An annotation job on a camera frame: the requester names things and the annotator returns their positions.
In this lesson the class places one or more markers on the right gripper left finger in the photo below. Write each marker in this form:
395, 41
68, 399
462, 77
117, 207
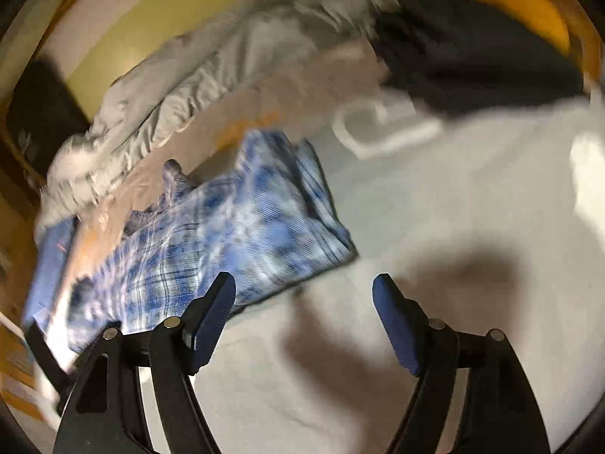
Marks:
105, 410

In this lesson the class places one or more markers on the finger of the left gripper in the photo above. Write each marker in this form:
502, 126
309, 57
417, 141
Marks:
58, 377

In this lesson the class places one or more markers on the blue plaid shirt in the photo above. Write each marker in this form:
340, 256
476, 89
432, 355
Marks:
269, 221

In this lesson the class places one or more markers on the blue pillow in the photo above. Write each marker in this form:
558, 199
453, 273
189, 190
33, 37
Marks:
53, 254

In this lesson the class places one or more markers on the grey bed sheet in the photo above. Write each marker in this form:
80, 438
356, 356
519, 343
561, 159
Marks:
477, 225

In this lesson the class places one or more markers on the black hanging garment bag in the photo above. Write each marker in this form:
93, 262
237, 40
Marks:
42, 115

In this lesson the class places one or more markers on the white sock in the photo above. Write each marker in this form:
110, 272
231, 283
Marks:
587, 168

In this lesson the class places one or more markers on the black puffer jacket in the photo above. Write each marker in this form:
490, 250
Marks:
462, 56

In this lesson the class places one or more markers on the grey crumpled duvet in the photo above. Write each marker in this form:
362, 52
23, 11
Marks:
186, 75

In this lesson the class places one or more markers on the wooden bunk bed frame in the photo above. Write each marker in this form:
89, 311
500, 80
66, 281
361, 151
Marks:
68, 34

